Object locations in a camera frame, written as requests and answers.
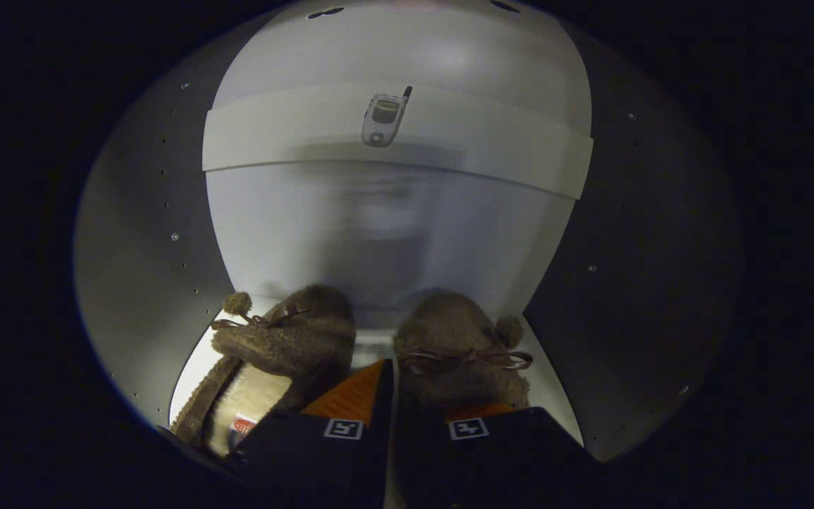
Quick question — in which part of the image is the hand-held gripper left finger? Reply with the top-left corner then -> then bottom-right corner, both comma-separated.
227,359 -> 395,509

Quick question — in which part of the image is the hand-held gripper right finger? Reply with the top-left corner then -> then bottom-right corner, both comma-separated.
394,396 -> 595,509

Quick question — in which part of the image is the brown fuzzy shoe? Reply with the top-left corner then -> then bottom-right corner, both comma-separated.
170,284 -> 357,457
393,290 -> 533,418

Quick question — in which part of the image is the grey shoe cabinet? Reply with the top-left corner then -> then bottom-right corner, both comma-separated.
73,0 -> 743,467

